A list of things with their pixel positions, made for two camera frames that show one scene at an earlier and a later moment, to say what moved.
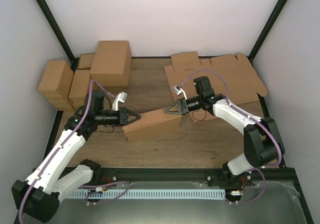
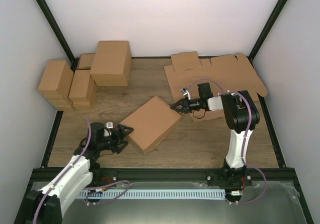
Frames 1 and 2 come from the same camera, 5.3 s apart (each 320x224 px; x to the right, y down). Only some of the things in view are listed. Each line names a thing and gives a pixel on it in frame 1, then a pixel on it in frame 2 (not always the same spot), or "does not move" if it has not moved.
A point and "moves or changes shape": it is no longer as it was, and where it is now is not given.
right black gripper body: (185, 106) does not move
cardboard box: (55, 84) does not move
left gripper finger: (129, 112) to (124, 130)
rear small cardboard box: (86, 61) does not move
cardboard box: (80, 89) does not move
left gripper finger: (137, 117) to (121, 146)
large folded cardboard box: (111, 66) does not move
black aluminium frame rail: (262, 176) does not move
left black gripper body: (122, 111) to (115, 140)
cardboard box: (152, 123) moves or changes shape
